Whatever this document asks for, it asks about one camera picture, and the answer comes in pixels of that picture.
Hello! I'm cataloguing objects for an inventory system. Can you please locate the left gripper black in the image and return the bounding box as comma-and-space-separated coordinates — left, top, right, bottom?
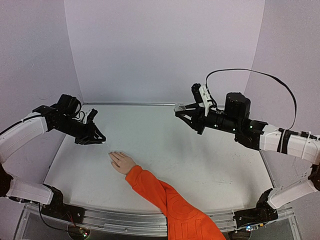
55, 116, 107, 145

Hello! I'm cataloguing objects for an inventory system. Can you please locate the clear nail polish bottle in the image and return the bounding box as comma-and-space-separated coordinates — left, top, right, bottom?
173, 103, 186, 113

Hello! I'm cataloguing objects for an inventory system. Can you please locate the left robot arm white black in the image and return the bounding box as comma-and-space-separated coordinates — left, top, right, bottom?
0, 94, 106, 219

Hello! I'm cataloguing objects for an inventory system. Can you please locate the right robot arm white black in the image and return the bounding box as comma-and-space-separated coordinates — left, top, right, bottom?
174, 92, 320, 209

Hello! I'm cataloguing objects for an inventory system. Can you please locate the orange sleeve forearm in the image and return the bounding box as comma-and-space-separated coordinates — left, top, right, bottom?
125, 165, 225, 240

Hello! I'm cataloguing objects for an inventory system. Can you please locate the mannequin hand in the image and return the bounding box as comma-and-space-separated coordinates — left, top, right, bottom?
108, 151, 137, 175

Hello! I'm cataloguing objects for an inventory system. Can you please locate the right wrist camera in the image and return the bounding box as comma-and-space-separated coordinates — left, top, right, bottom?
191, 83, 217, 117

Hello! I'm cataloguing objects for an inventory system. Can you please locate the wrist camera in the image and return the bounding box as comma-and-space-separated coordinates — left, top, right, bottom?
191, 83, 217, 117
82, 108, 98, 124

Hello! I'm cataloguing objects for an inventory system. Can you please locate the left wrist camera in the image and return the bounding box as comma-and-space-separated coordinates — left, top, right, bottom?
82, 108, 98, 124

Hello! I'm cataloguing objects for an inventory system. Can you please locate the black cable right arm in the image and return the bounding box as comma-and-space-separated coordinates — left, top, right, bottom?
205, 68, 298, 131

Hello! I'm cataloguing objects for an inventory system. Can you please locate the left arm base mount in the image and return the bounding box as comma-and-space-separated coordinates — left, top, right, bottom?
40, 184, 85, 224

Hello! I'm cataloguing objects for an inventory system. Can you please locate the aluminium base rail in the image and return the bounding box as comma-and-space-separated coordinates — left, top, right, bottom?
14, 203, 302, 240

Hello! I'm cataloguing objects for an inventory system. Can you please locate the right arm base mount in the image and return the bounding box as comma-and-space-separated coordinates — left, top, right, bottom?
233, 199, 278, 230

